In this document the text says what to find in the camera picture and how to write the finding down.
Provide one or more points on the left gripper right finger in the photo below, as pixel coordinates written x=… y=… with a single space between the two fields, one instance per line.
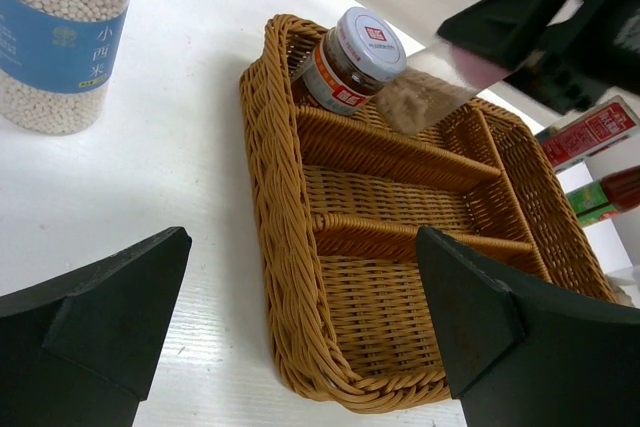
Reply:
x=519 y=351

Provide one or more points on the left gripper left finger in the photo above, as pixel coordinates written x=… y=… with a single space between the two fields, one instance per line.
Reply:
x=82 y=348

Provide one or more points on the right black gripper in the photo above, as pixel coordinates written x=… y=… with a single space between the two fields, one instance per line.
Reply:
x=576 y=60

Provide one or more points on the sauce jar white lid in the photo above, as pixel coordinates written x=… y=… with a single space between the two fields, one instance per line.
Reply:
x=352 y=62

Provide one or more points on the pink lid spice shaker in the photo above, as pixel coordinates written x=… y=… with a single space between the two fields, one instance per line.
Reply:
x=437 y=81

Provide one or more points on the black lid pepper shaker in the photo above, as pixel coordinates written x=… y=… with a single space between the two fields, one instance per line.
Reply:
x=625 y=286

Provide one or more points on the tall dark vinegar bottle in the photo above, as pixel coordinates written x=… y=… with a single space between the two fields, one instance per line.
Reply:
x=578 y=136

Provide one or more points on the red sauce bottle green label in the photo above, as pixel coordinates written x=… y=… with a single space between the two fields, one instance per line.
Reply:
x=607 y=197

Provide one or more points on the brown wicker divided basket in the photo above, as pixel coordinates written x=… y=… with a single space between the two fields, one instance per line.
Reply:
x=338 y=203

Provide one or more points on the sago jar blue label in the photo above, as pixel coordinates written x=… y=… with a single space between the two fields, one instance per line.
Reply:
x=57 y=57

